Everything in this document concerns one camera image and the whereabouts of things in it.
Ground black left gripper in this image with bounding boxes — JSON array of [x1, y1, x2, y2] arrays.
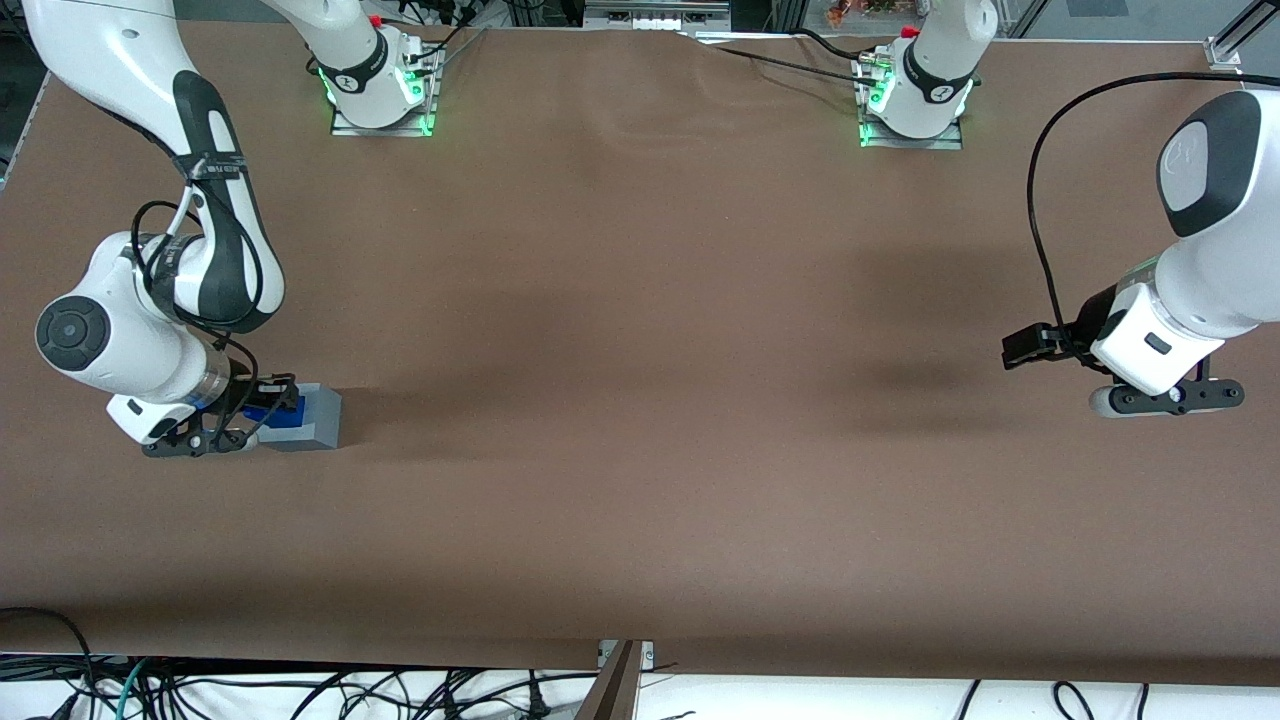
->
[[1002, 284, 1143, 372]]

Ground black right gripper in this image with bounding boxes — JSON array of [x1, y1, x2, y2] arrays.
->
[[212, 374, 302, 448]]

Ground blue plastic part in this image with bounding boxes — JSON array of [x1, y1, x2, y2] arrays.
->
[[243, 400, 303, 432]]

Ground gray cube base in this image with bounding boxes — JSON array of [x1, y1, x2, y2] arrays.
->
[[258, 383, 343, 452]]

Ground orange objects behind table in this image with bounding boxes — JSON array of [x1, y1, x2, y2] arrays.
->
[[825, 0, 906, 27]]

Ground aluminium profile beam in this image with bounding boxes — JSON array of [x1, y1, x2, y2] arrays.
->
[[575, 640, 646, 720]]

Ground grey device behind table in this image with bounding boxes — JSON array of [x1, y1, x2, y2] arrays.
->
[[583, 0, 732, 32]]

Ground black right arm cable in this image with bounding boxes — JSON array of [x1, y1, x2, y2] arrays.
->
[[133, 150, 301, 453]]

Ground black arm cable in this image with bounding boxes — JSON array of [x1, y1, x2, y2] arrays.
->
[[1027, 72, 1280, 351], [133, 150, 301, 453]]

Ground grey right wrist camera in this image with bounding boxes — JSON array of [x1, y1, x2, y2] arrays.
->
[[141, 424, 259, 460]]

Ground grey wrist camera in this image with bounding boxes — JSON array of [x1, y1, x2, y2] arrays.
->
[[1089, 378, 1246, 419], [141, 424, 259, 460]]

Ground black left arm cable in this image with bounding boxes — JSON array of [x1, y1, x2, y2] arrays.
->
[[1027, 72, 1280, 351]]

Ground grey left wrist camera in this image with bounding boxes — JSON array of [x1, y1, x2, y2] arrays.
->
[[1089, 378, 1246, 419]]

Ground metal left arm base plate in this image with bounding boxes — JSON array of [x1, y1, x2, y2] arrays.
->
[[857, 55, 964, 151]]

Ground black looped floor cable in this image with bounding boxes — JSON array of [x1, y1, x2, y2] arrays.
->
[[0, 606, 97, 720]]

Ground teal floor cable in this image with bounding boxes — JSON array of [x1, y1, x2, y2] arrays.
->
[[112, 658, 153, 720]]

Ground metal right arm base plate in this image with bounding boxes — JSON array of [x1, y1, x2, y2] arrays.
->
[[330, 40, 439, 138]]

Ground black base power cable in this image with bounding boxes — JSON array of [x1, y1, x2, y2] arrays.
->
[[795, 28, 881, 66], [695, 42, 881, 86]]

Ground aluminium table edge rail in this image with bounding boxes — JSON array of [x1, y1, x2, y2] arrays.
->
[[0, 70, 51, 191]]

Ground slanted aluminium frame profile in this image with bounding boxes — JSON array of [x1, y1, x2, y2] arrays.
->
[[1215, 0, 1280, 47]]

